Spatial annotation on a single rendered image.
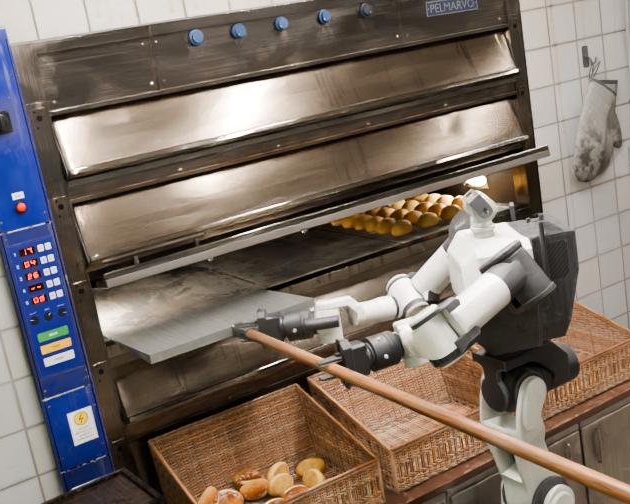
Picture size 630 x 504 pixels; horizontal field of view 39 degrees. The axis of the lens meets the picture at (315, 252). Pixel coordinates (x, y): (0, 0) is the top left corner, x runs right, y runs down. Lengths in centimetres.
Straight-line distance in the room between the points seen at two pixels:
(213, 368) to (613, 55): 216
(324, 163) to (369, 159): 18
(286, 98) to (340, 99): 20
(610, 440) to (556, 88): 140
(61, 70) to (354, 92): 101
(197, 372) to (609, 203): 199
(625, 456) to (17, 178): 230
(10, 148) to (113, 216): 37
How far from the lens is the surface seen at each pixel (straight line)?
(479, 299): 202
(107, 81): 274
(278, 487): 291
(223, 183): 289
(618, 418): 340
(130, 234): 275
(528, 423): 244
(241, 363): 297
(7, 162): 261
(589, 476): 158
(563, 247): 232
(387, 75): 321
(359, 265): 316
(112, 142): 272
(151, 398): 287
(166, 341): 269
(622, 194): 408
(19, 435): 279
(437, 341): 198
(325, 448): 302
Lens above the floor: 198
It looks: 14 degrees down
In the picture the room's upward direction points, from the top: 10 degrees counter-clockwise
